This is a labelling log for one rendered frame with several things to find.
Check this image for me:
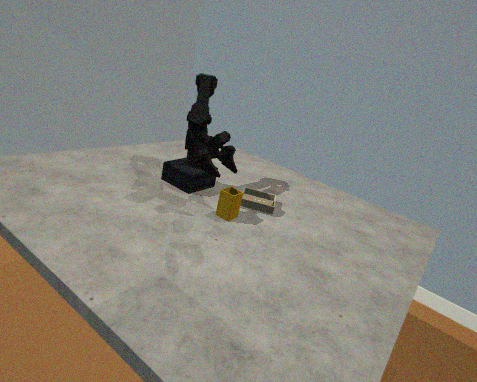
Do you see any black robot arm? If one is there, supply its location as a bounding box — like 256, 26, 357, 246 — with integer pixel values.
183, 73, 231, 167

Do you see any tan shallow tray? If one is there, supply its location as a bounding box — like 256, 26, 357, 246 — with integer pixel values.
240, 187, 276, 214

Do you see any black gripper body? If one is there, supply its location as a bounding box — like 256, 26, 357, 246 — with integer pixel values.
189, 134, 236, 168

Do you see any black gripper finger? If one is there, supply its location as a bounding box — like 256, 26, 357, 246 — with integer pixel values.
221, 151, 237, 173
196, 154, 221, 178

